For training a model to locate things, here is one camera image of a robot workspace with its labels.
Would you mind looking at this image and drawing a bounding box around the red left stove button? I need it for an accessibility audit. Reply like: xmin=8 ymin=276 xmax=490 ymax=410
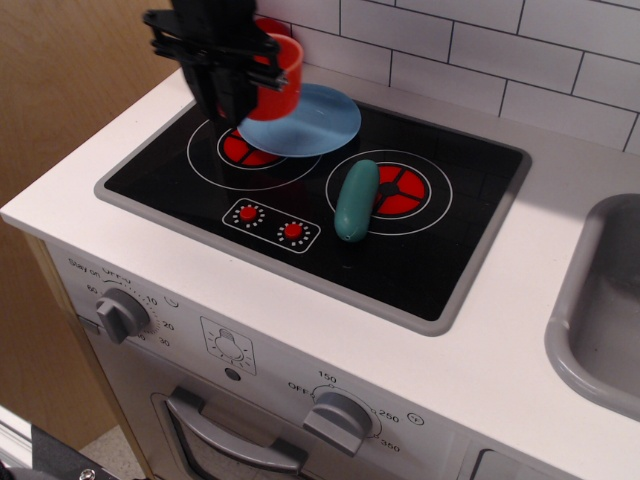
xmin=238 ymin=205 xmax=258 ymax=223

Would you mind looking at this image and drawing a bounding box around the black toy stovetop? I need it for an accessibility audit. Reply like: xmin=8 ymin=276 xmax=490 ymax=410
xmin=95 ymin=103 xmax=531 ymax=336

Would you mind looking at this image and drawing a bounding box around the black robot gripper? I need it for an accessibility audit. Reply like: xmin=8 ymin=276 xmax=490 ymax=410
xmin=143 ymin=1 xmax=282 ymax=126

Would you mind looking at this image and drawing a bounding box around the red right stove button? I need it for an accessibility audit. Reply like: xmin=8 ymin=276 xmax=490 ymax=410
xmin=283 ymin=223 xmax=304 ymax=241

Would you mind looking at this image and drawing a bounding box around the grey oven door handle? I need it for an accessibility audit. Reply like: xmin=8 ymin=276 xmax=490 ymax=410
xmin=166 ymin=387 xmax=308 ymax=475

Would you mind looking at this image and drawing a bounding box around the green toy cucumber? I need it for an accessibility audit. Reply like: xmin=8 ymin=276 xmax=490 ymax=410
xmin=334 ymin=159 xmax=380 ymax=243

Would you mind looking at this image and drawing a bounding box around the black equipment base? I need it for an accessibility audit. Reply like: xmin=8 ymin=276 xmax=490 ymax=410
xmin=1 ymin=424 xmax=117 ymax=480

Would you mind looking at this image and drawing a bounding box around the grey toy sink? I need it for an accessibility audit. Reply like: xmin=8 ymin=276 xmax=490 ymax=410
xmin=545 ymin=194 xmax=639 ymax=420

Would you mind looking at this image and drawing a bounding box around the red plastic cup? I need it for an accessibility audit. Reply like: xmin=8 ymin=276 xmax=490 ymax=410
xmin=248 ymin=18 xmax=304 ymax=121

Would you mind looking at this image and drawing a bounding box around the grey timer knob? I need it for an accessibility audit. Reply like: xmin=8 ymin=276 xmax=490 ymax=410
xmin=96 ymin=288 xmax=150 ymax=345

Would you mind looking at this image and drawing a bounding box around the red stove button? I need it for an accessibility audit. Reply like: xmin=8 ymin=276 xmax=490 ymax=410
xmin=283 ymin=223 xmax=304 ymax=241
xmin=238 ymin=205 xmax=258 ymax=223

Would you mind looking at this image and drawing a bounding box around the grey temperature knob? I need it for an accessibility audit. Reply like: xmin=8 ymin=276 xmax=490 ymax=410
xmin=303 ymin=390 xmax=373 ymax=457

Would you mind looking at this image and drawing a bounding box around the blue plastic plate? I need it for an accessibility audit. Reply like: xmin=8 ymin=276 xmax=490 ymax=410
xmin=238 ymin=83 xmax=361 ymax=158

